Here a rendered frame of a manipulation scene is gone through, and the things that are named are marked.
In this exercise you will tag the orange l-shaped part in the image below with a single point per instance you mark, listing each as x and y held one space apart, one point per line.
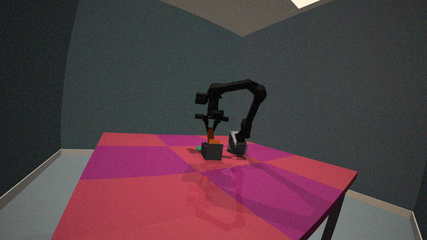
210 136

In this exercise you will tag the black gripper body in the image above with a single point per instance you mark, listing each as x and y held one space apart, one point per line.
204 117

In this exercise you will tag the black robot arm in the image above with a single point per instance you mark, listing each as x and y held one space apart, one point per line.
217 89

